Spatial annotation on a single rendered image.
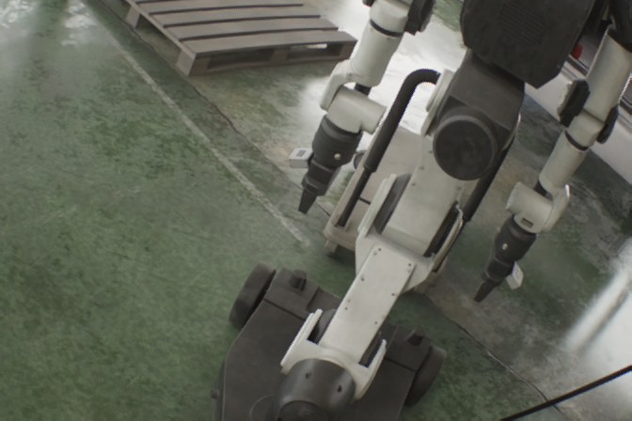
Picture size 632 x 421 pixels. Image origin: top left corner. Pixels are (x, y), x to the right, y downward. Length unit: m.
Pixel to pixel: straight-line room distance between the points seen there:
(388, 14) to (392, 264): 0.58
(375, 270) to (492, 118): 0.55
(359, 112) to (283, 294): 0.62
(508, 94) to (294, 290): 0.90
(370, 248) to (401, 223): 0.12
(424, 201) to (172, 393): 0.79
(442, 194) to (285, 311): 0.59
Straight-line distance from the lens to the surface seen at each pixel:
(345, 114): 1.50
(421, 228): 1.60
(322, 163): 1.58
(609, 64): 1.34
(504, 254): 1.58
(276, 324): 1.89
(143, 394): 1.80
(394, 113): 2.08
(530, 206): 1.51
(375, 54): 1.41
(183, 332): 2.00
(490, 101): 1.27
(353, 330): 1.69
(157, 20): 3.37
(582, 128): 1.40
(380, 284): 1.68
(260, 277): 1.97
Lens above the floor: 1.42
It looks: 29 degrees down
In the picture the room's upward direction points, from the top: 25 degrees clockwise
